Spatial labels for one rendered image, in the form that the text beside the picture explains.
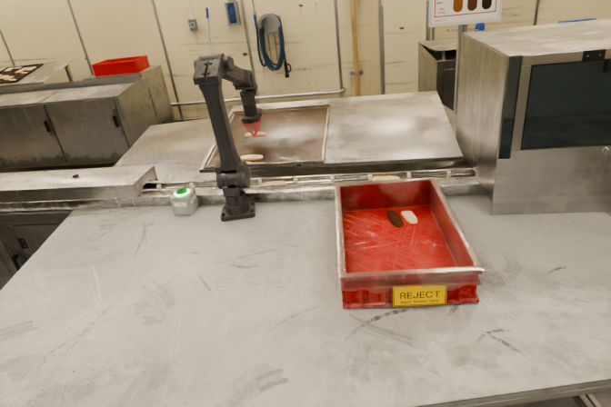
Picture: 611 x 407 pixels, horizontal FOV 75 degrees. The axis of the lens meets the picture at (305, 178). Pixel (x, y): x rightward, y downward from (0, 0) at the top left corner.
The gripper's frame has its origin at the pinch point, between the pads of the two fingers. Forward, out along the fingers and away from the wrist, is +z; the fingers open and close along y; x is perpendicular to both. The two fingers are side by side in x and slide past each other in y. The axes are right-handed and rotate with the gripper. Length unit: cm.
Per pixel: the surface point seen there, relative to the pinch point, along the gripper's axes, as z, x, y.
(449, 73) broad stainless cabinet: 32, -101, 140
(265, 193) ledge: 5.3, -13.1, -37.4
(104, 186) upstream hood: 0, 50, -40
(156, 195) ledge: 5.2, 30.1, -38.9
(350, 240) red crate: 5, -45, -62
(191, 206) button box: 5.1, 12.9, -45.6
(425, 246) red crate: 5, -67, -64
